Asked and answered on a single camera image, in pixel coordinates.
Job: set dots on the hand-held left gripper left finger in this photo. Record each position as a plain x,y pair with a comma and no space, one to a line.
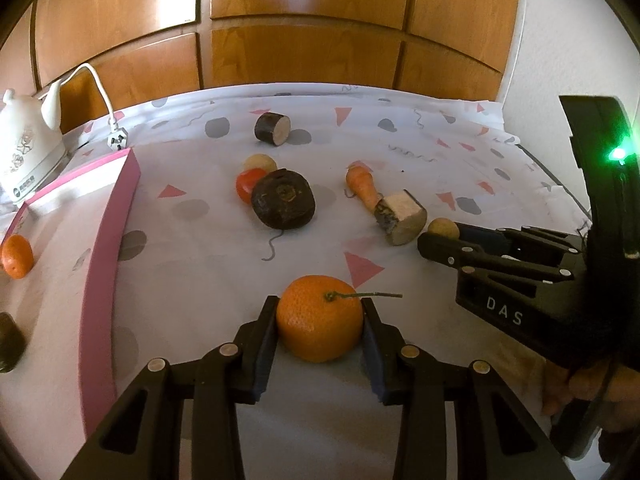
265,357

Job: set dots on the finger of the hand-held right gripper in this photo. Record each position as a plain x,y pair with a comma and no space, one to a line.
440,247
472,233

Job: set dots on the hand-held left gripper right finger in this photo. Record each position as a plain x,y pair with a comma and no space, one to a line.
372,360

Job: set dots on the small yellow potato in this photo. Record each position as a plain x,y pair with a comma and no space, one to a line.
261,162
444,227

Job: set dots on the pale cut root chunk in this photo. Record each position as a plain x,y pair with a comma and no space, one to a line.
402,217

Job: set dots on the large orange with stem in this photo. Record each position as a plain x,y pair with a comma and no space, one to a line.
320,325

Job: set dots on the orange carrot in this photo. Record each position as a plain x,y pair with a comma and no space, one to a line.
364,186

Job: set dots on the red tomato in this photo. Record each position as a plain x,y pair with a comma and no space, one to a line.
246,186

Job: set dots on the pink shallow box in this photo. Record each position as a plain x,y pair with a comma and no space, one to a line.
107,260

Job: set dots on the dark-skinned cut root piece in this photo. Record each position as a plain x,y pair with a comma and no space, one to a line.
270,129

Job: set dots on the person's right hand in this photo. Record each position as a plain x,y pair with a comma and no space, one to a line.
582,385

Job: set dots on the white patterned tablecloth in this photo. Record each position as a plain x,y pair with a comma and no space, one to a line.
200,260

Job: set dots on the dark beetroot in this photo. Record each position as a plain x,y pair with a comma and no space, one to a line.
282,200

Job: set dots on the dark round vegetable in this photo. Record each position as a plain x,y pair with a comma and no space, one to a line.
9,342

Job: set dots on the small orange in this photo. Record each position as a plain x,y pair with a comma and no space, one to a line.
17,257

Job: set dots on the wooden panelled cabinet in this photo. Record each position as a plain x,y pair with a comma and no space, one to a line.
300,10

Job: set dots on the white ceramic electric kettle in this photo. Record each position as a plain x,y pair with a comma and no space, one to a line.
25,150

